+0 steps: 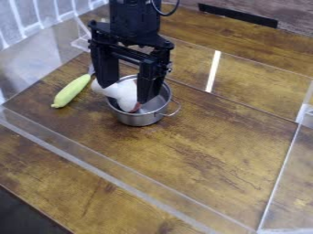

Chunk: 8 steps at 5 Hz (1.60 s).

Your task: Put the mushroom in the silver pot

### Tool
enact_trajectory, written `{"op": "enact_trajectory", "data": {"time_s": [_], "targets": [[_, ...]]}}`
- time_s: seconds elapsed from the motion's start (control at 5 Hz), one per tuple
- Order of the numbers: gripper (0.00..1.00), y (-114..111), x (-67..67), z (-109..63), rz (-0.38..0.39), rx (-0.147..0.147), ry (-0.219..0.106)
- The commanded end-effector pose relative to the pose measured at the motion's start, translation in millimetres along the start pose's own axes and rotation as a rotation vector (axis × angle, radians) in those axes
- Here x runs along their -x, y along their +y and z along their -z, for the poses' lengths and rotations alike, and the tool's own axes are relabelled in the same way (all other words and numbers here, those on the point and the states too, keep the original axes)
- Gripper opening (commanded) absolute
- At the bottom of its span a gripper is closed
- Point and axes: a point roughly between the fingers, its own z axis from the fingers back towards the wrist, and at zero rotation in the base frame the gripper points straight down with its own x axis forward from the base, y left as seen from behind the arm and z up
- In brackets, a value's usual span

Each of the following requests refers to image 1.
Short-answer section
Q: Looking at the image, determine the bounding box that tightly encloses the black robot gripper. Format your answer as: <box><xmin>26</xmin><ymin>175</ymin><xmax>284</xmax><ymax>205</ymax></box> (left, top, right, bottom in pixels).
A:
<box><xmin>89</xmin><ymin>0</ymin><xmax>176</xmax><ymax>104</ymax></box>

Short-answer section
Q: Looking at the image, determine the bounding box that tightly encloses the white plush mushroom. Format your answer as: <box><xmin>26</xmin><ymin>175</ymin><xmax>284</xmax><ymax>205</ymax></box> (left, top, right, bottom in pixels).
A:
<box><xmin>92</xmin><ymin>80</ymin><xmax>141</xmax><ymax>112</ymax></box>

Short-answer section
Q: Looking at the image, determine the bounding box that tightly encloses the small silver pot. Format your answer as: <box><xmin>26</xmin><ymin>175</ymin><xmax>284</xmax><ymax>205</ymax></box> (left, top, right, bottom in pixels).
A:
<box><xmin>106</xmin><ymin>75</ymin><xmax>181</xmax><ymax>127</ymax></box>

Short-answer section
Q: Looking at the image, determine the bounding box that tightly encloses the clear acrylic triangle stand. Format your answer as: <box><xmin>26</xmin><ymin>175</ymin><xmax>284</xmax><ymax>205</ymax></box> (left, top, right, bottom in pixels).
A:
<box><xmin>71</xmin><ymin>17</ymin><xmax>93</xmax><ymax>52</ymax></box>

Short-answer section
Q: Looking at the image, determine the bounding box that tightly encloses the black strip on table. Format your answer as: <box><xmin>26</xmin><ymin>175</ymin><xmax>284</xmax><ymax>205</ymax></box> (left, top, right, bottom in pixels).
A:
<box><xmin>199</xmin><ymin>3</ymin><xmax>279</xmax><ymax>28</ymax></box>

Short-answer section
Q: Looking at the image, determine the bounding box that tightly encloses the yellow handled metal spoon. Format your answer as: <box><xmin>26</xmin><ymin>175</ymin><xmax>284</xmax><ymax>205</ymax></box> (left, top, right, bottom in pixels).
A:
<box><xmin>51</xmin><ymin>65</ymin><xmax>94</xmax><ymax>109</ymax></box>

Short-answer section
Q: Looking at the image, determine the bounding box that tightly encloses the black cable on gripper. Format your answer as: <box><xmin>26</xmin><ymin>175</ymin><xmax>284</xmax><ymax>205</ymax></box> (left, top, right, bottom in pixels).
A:
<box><xmin>150</xmin><ymin>0</ymin><xmax>181</xmax><ymax>17</ymax></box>

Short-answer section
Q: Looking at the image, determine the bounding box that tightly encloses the clear acrylic tray wall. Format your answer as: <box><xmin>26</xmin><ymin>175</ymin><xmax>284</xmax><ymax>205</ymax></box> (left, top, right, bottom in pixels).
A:
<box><xmin>0</xmin><ymin>105</ymin><xmax>257</xmax><ymax>234</ymax></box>

